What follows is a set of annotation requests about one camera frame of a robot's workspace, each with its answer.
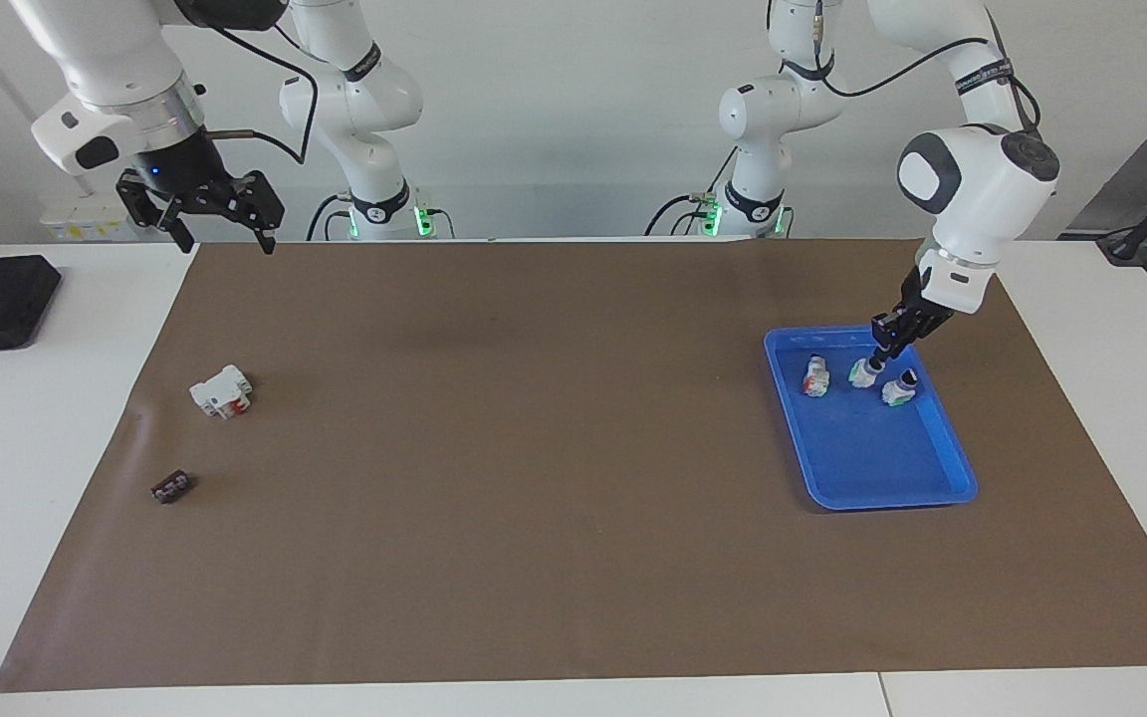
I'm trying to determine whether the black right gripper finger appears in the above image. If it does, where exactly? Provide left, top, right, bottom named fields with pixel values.
left=243, top=199, right=282, bottom=256
left=140, top=195, right=197, bottom=254

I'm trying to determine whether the blue plastic tray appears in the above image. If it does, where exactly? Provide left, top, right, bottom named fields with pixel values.
left=764, top=325, right=980, bottom=513

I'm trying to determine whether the white circuit breaker red lever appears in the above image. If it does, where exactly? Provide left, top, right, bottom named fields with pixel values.
left=189, top=364, right=254, bottom=421

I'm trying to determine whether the brown table mat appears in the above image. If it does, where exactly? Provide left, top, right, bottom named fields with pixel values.
left=0, top=239, right=1147, bottom=694

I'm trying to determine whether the black right base cable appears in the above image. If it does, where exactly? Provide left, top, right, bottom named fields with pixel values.
left=306, top=192, right=357, bottom=243

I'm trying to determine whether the black base cable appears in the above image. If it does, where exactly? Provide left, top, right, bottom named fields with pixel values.
left=306, top=192, right=357, bottom=243
left=644, top=149, right=740, bottom=238

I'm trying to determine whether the white wall socket box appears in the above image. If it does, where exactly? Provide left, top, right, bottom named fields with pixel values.
left=40, top=192, right=151, bottom=244

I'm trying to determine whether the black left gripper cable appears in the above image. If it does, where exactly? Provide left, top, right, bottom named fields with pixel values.
left=810, top=36, right=1044, bottom=136

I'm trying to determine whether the black left base cable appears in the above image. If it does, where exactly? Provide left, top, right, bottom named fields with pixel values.
left=644, top=149, right=740, bottom=238

